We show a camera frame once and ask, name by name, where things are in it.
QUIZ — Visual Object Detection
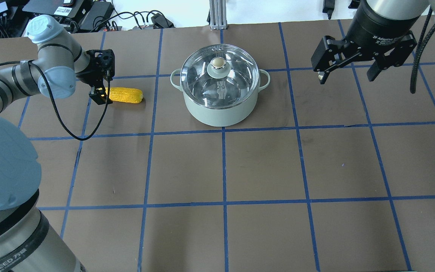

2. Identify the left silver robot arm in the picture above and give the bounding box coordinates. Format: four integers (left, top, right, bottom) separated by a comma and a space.
0, 14, 115, 272

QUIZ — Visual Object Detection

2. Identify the glass pot lid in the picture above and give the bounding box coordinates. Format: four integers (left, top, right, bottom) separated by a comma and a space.
179, 44, 260, 108

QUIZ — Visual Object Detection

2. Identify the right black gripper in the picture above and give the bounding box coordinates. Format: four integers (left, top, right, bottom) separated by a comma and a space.
311, 0, 417, 85

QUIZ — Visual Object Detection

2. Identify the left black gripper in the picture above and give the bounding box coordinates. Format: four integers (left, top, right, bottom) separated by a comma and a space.
78, 49, 115, 105

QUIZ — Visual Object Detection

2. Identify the pale green cooking pot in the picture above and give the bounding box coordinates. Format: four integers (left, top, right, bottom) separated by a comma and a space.
170, 44, 270, 127

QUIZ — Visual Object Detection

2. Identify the yellow corn cob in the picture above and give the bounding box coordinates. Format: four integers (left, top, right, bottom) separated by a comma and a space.
106, 87, 144, 104

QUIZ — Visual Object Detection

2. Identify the black power brick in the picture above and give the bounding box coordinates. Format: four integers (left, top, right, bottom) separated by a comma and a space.
79, 1, 114, 33

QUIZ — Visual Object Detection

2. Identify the aluminium frame post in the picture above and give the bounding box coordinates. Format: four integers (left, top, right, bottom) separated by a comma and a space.
208, 0, 228, 30

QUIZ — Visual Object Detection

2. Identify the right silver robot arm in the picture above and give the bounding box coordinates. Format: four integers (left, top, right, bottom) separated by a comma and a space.
311, 0, 435, 84

